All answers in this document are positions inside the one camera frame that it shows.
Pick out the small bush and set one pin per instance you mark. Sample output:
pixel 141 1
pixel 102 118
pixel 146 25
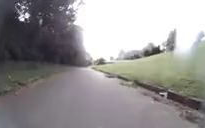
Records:
pixel 100 61

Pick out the grey asphalt road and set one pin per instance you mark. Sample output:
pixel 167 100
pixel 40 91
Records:
pixel 80 100

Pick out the distant row of trees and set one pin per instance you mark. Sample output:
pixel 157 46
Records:
pixel 151 50

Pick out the grass slope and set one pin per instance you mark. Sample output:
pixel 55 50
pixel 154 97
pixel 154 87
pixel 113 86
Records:
pixel 163 70

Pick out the dark wood of trees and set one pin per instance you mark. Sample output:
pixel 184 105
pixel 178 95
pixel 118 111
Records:
pixel 40 36

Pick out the dark stone kerb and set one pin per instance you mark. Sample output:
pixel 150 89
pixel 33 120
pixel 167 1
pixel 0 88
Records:
pixel 176 97

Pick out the grass verge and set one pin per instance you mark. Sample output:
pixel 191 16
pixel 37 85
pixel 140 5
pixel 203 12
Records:
pixel 13 75

